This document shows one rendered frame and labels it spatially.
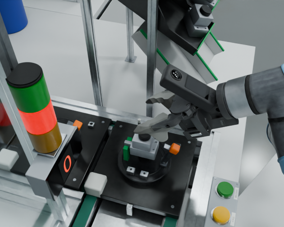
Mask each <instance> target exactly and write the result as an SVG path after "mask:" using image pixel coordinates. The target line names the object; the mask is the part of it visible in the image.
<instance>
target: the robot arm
mask: <svg viewBox="0 0 284 227"><path fill-rule="evenodd" d="M160 86H161V87H163V88H165V89H166V90H165V91H162V92H159V93H157V94H155V95H153V96H151V97H149V98H148V99H147V100H146V103H147V104H153V103H161V104H163V105H164V106H165V107H166V108H167V109H168V110H169V111H170V112H171V113H170V114H169V115H168V114H166V113H160V114H159V115H157V116H156V117H155V118H153V119H151V120H147V121H146V122H144V123H141V124H138V125H137V127H136V128H135V130H134V133H135V134H149V135H151V136H152V137H154V138H155V139H157V140H158V141H160V142H164V141H166V140H168V131H169V130H171V129H173V128H174V127H175V126H176V125H178V124H179V126H180V127H181V128H182V130H183V131H184V132H183V134H184V135H185V137H186V138H187V139H188V140H190V139H195V138H200V137H206V136H210V134H211V130H212V129H217V128H222V127H228V126H233V125H238V124H239V118H243V117H248V116H253V115H258V114H264V113H266V114H267V118H268V124H267V128H266V133H267V137H268V139H269V141H270V143H271V144H272V145H273V147H274V148H275V150H276V153H277V157H278V159H277V161H278V163H279V165H280V168H281V171H282V173H283V174H284V64H282V65H281V66H278V67H274V68H270V69H267V70H263V71H260V72H256V73H252V74H249V75H246V76H242V77H238V78H234V79H231V80H228V81H227V82H223V83H220V84H218V85H217V88H216V90H215V89H213V88H211V87H210V86H208V85H206V84H204V83H203V82H201V81H199V80H197V79H196V78H194V77H192V76H190V75H189V74H187V73H185V72H184V71H182V70H180V69H179V68H177V67H175V66H173V65H171V64H168V65H167V66H166V67H165V69H164V70H163V73H162V76H161V79H160ZM197 133H201V134H202V135H200V136H193V137H192V136H191V135H192V134H197Z"/></svg>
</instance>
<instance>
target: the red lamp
mask: <svg viewBox="0 0 284 227"><path fill-rule="evenodd" d="M18 111H19V114H20V116H21V119H22V121H23V123H24V126H25V128H26V130H27V131H28V132H29V133H31V134H35V135H40V134H44V133H47V132H49V131H50V130H52V129H53V128H54V126H55V125H56V122H57V119H56V115H55V112H54V108H53V105H52V102H51V99H50V102H49V104H48V105H47V106H46V107H45V108H44V109H43V110H41V111H38V112H35V113H25V112H22V111H20V110H19V109H18Z"/></svg>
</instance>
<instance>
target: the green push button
mask: <svg viewBox="0 0 284 227"><path fill-rule="evenodd" d="M233 191H234V188H233V186H232V185H231V184H230V183H228V182H221V183H219V184H218V186H217V192H218V194H219V195H220V196H222V197H230V196H231V195H232V194H233Z"/></svg>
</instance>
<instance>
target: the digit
mask: <svg viewBox="0 0 284 227"><path fill-rule="evenodd" d="M74 163H75V160H74V157H73V152H72V149H71V145H70V144H69V146H68V148H67V150H66V152H65V153H64V155H63V157H62V159H61V161H60V162H59V164H58V166H59V169H60V172H61V175H62V178H63V181H64V182H65V180H66V178H67V176H68V174H69V172H70V171H71V169H72V167H73V165H74Z"/></svg>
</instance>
